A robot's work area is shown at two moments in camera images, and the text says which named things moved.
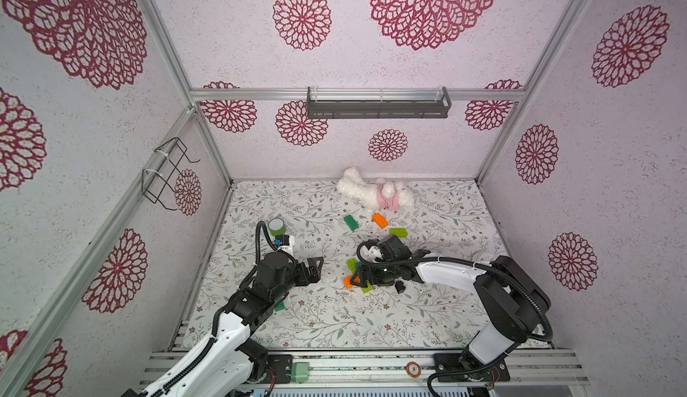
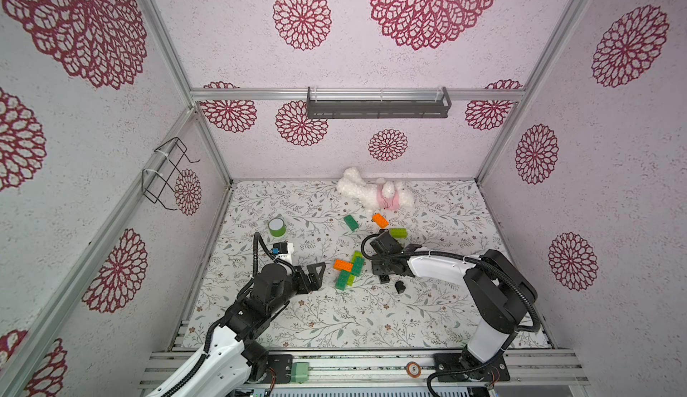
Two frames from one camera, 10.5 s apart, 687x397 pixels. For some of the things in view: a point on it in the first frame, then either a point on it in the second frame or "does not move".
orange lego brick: [347, 281] to [343, 266]
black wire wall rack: [158, 177] does not move
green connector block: [300, 372] does not move
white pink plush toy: [384, 194] does not move
